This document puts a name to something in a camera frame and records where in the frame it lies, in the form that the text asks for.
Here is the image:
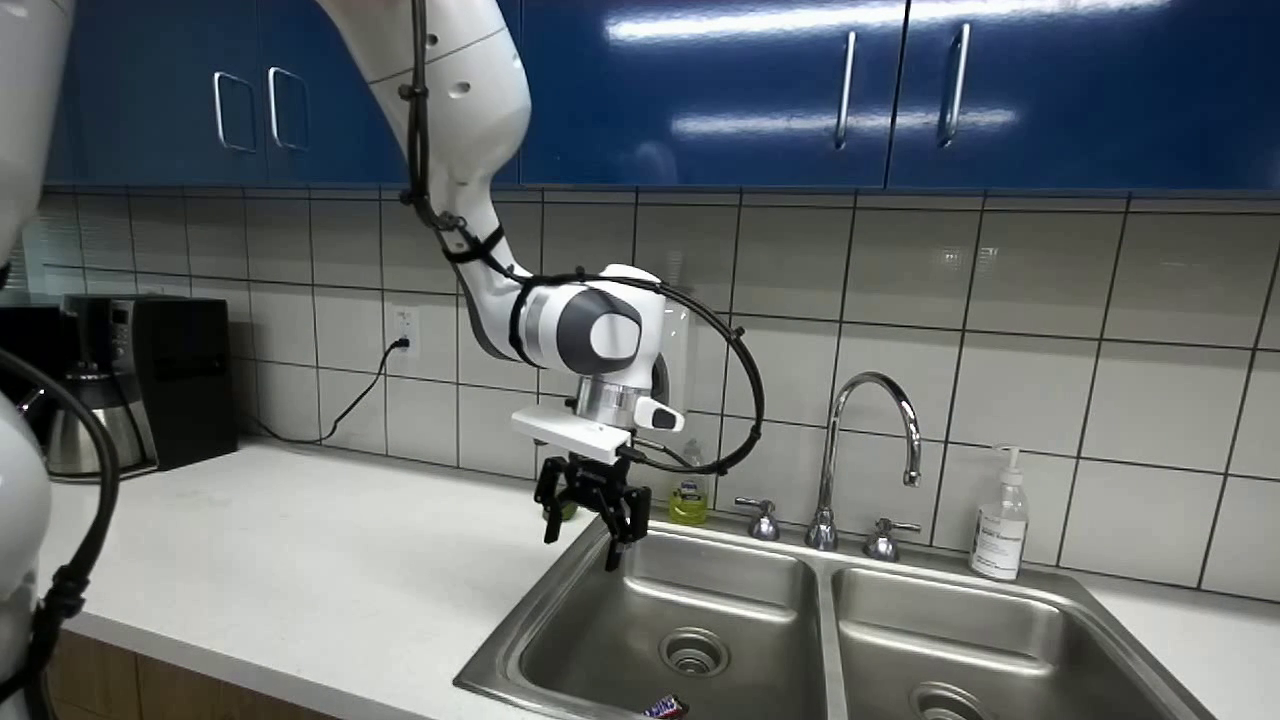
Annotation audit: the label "black coffee maker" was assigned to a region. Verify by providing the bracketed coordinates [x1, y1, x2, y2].
[0, 296, 237, 473]

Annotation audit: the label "chrome gooseneck faucet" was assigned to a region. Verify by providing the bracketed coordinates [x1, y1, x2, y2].
[731, 370, 928, 564]

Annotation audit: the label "clear pump sanitizer bottle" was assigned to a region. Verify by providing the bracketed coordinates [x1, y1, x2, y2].
[967, 451, 1028, 581]

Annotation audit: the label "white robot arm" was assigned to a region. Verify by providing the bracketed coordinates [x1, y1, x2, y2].
[0, 0, 685, 720]

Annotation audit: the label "green dish soap bottle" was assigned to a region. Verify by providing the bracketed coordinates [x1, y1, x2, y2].
[667, 439, 710, 525]

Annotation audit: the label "white wall outlet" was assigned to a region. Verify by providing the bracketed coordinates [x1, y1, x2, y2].
[387, 308, 422, 360]

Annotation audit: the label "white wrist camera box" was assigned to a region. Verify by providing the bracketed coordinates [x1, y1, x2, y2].
[512, 406, 630, 466]

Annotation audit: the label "black power cord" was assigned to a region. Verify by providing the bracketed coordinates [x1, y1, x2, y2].
[254, 337, 417, 447]

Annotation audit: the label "blue upper cabinets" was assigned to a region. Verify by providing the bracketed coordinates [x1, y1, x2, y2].
[47, 0, 1280, 197]

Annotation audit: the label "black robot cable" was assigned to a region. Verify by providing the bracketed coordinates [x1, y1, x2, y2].
[397, 0, 767, 480]

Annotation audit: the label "stainless steel double sink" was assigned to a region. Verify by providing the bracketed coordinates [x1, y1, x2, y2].
[458, 521, 1217, 720]

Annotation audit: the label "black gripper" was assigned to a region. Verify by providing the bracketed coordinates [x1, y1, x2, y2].
[532, 458, 654, 574]

